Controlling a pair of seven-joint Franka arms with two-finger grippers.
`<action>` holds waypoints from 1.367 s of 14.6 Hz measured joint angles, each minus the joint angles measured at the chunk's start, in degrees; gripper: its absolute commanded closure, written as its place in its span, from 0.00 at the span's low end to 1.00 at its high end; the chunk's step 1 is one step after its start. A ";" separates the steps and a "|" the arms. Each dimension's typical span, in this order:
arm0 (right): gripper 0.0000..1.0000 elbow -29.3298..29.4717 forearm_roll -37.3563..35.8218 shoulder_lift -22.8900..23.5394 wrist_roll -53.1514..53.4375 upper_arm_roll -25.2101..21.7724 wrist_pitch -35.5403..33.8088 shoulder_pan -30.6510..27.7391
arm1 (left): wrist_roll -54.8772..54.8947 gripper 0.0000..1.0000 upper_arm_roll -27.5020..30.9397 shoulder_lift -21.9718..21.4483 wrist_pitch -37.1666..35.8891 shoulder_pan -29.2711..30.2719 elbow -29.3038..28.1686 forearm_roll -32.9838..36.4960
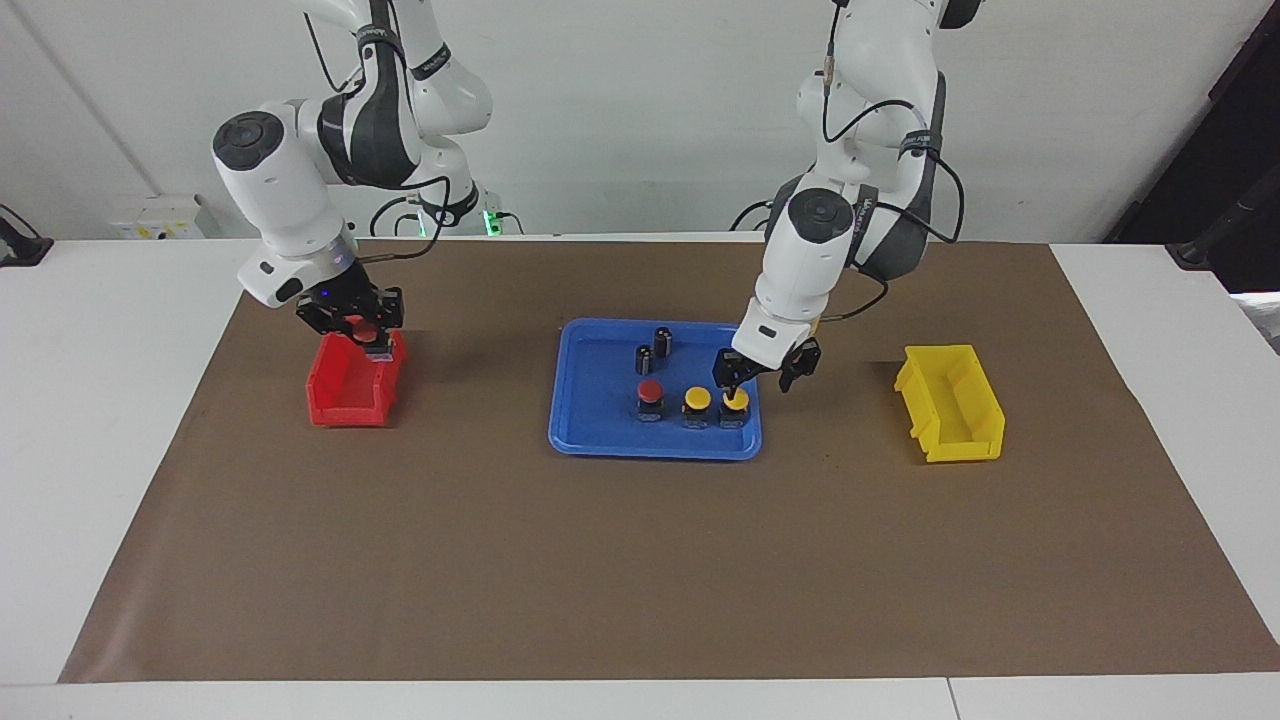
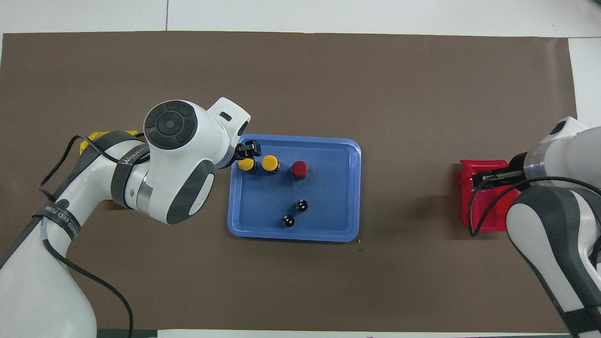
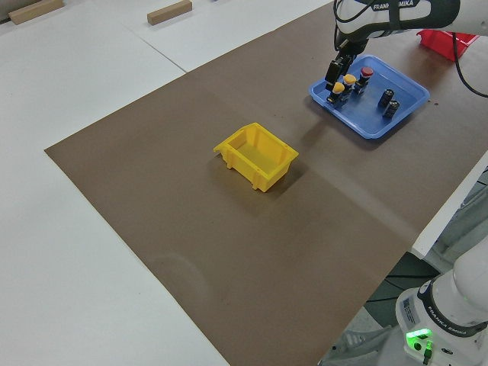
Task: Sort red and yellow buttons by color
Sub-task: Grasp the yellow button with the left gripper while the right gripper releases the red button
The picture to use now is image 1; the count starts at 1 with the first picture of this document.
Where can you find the blue plastic tray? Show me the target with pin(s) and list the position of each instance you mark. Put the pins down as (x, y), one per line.
(600, 420)

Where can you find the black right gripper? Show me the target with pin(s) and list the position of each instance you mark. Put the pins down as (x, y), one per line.
(345, 295)

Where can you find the brown paper mat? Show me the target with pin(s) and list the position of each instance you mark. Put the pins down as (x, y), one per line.
(640, 560)

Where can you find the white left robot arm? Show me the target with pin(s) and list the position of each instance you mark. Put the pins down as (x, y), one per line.
(815, 250)

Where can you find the black background panel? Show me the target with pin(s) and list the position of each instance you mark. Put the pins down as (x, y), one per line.
(1230, 180)

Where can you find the red plastic bin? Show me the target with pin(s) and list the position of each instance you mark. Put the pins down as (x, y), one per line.
(345, 410)

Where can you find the yellow plastic bin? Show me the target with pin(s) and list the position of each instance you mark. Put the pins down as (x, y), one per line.
(945, 445)

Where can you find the yellow push button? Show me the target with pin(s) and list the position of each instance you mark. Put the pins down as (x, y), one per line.
(737, 406)
(697, 403)

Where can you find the white power strip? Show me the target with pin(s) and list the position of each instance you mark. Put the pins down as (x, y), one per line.
(160, 218)

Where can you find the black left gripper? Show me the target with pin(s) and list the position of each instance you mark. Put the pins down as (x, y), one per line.
(770, 370)

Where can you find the black cylindrical capacitor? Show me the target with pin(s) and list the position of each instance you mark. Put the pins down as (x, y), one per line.
(644, 360)
(662, 342)

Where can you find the red push button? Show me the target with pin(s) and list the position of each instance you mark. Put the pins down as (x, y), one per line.
(650, 397)
(366, 332)

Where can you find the black clamp at table edge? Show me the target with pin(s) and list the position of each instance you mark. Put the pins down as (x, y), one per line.
(20, 245)

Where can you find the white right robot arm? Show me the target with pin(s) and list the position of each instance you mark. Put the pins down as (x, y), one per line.
(290, 190)

